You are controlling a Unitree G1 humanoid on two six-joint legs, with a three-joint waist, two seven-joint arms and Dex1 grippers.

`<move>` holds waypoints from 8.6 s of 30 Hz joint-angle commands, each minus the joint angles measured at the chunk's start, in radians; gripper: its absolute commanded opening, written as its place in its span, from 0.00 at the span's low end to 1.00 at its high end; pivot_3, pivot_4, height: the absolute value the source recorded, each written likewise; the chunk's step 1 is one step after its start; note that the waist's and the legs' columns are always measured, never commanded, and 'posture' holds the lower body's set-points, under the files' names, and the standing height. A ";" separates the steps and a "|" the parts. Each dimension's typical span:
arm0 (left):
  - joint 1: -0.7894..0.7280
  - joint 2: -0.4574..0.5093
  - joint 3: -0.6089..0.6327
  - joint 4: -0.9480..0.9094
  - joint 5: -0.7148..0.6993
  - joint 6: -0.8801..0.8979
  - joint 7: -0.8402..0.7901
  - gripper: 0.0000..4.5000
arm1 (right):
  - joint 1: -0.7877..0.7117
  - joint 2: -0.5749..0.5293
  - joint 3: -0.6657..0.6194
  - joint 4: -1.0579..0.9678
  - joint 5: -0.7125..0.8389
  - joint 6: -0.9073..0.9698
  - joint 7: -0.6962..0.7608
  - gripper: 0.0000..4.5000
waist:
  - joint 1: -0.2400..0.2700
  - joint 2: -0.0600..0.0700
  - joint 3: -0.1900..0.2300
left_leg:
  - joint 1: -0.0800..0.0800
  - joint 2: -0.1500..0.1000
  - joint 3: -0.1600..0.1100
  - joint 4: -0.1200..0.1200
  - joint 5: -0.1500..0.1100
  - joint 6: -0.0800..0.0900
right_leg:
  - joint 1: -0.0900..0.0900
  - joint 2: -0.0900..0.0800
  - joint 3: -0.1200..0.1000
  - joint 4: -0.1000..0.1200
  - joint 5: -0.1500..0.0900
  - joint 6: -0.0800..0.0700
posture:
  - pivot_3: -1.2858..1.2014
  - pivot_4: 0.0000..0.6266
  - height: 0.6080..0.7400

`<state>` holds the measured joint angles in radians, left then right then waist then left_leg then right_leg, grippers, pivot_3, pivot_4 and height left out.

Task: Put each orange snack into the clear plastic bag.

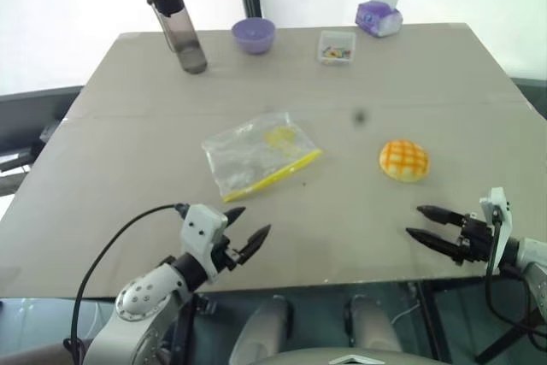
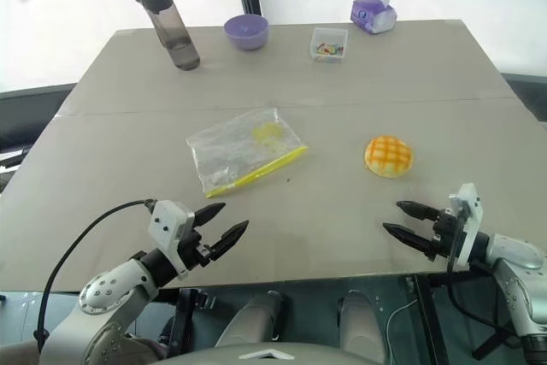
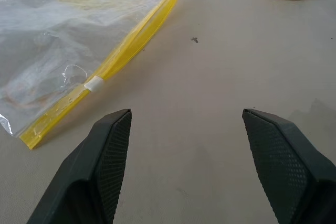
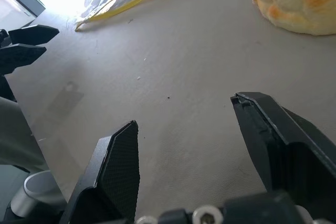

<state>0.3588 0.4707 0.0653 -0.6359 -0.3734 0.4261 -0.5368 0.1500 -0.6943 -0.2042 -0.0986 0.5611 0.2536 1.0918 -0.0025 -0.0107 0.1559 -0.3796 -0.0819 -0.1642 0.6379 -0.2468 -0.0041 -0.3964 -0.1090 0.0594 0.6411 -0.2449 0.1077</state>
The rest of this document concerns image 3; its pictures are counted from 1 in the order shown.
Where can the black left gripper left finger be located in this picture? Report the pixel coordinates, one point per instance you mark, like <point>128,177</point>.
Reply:
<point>78,176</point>

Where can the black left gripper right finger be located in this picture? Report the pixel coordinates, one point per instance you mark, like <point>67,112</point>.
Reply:
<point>294,171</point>

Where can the clear yellow-zip plastic bag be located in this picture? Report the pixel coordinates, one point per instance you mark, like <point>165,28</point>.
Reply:
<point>52,37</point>

